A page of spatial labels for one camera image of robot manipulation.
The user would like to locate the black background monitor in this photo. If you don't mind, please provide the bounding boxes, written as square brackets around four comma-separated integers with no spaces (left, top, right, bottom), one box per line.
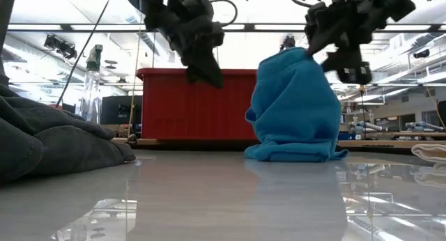
[100,94,144,126]

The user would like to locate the long black cable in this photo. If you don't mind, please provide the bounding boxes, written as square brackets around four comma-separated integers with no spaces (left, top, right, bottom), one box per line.
[54,0,113,109]

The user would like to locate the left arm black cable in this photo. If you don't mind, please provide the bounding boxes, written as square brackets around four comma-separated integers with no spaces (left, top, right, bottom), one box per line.
[208,0,239,28]

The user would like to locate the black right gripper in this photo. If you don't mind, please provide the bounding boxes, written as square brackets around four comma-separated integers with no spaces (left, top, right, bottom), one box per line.
[305,0,387,57]

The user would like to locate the red plastic laundry basket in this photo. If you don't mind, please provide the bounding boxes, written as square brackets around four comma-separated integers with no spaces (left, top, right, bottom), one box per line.
[136,67,261,141]

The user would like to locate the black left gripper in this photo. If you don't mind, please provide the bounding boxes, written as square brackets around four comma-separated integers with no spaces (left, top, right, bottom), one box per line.
[142,0,226,89]

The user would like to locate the clear spray bottle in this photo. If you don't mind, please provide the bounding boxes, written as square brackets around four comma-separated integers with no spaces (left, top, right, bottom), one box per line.
[78,44,105,125]

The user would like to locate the black overhead rail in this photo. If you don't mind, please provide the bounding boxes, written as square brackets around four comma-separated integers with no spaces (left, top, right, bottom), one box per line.
[6,22,446,34]

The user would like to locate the cream canvas tote bag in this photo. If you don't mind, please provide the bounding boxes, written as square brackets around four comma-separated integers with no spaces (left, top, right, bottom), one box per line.
[410,143,446,164]

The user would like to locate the dark grey trousers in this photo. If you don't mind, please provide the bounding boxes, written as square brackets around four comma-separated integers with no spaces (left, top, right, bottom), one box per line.
[0,83,137,186]

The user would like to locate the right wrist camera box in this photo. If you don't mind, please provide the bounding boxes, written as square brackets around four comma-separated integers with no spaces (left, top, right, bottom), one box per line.
[322,49,374,86]

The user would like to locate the black ceiling lamp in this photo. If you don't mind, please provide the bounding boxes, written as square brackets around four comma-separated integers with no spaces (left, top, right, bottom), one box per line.
[279,34,297,52]

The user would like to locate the blue garment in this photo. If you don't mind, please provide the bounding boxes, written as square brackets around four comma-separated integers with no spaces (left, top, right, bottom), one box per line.
[243,47,349,164]

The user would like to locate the black chair backrest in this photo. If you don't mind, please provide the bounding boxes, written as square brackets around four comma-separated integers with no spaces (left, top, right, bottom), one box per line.
[437,100,446,127]

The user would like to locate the black ceiling track lights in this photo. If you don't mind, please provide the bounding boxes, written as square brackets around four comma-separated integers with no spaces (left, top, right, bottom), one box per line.
[43,33,78,59]

